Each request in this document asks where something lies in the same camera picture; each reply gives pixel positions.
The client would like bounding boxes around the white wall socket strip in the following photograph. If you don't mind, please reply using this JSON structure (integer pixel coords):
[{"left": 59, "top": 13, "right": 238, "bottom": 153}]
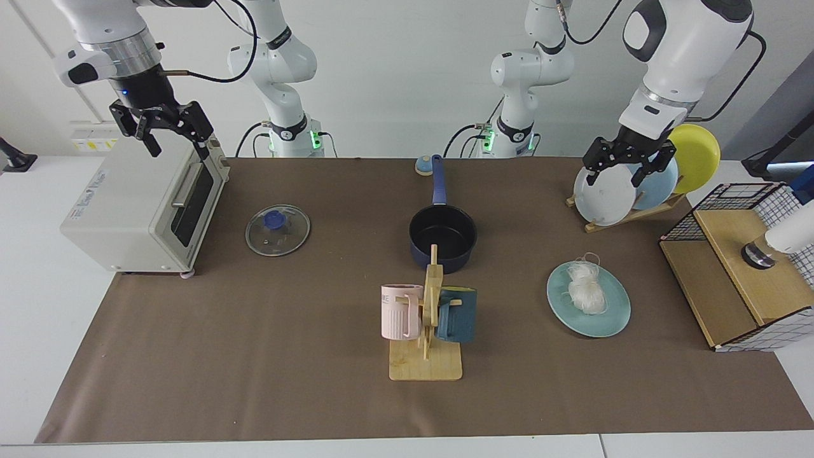
[{"left": 69, "top": 121, "right": 121, "bottom": 153}]

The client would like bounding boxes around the pink ribbed cup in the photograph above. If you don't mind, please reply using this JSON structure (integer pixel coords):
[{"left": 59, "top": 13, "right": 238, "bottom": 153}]
[{"left": 381, "top": 284, "right": 425, "bottom": 340}]

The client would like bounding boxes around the wooden plate rack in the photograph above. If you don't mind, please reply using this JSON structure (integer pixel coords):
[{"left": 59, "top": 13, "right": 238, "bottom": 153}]
[{"left": 566, "top": 191, "right": 687, "bottom": 233}]

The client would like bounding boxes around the glass lid with blue knob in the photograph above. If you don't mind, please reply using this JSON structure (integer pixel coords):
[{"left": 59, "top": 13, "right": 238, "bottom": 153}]
[{"left": 245, "top": 204, "right": 312, "bottom": 258}]

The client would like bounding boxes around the blue block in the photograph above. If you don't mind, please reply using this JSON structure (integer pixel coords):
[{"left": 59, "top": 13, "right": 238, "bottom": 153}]
[{"left": 789, "top": 164, "right": 814, "bottom": 205}]

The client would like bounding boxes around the black clamp mount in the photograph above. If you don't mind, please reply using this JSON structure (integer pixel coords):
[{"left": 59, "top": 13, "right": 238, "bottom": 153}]
[{"left": 0, "top": 137, "right": 38, "bottom": 174}]

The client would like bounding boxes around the wooden cup stand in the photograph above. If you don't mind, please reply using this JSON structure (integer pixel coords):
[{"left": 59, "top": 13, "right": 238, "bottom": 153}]
[{"left": 389, "top": 244, "right": 463, "bottom": 382}]

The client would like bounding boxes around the yellow plate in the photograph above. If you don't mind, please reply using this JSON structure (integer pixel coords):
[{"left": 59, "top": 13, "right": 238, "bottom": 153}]
[{"left": 668, "top": 123, "right": 721, "bottom": 195}]

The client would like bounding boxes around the white cylinder with dark cap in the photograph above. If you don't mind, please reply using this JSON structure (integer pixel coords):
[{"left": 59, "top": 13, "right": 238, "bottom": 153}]
[{"left": 741, "top": 204, "right": 814, "bottom": 269}]

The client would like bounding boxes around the white plate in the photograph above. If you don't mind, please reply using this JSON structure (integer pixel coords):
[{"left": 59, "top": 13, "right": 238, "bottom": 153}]
[{"left": 574, "top": 164, "right": 638, "bottom": 226}]

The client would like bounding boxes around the dark blue long-handled pot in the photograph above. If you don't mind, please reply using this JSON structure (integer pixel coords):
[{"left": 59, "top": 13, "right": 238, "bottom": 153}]
[{"left": 409, "top": 154, "right": 478, "bottom": 275}]

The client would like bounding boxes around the white vermicelli bundle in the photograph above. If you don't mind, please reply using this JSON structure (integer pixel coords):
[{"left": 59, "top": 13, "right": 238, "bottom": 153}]
[{"left": 563, "top": 253, "right": 605, "bottom": 316}]

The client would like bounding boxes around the dark teal cup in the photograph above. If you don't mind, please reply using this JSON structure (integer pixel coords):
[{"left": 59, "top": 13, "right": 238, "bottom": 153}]
[{"left": 436, "top": 287, "right": 478, "bottom": 344}]

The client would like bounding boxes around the teal plate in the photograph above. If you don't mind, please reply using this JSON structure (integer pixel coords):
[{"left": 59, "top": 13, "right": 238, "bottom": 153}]
[{"left": 547, "top": 261, "right": 631, "bottom": 338}]

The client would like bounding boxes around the brown table cloth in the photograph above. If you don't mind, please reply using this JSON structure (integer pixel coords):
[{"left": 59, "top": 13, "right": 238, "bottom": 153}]
[{"left": 35, "top": 157, "right": 814, "bottom": 444}]

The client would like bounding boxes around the pale toaster oven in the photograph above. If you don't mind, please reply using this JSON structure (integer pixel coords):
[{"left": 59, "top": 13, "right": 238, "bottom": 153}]
[{"left": 60, "top": 134, "right": 230, "bottom": 279}]

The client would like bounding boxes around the black base cable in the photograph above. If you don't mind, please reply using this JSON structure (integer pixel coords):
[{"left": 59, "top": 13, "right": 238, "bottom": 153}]
[
  {"left": 443, "top": 95, "right": 504, "bottom": 158},
  {"left": 235, "top": 121, "right": 273, "bottom": 158}
]

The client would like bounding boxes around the wire basket with wooden floor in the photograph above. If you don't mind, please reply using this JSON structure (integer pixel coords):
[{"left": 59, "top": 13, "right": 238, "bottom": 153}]
[{"left": 659, "top": 183, "right": 814, "bottom": 352}]

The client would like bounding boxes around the light blue plate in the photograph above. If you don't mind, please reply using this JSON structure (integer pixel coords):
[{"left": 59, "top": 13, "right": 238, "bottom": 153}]
[{"left": 633, "top": 153, "right": 679, "bottom": 211}]

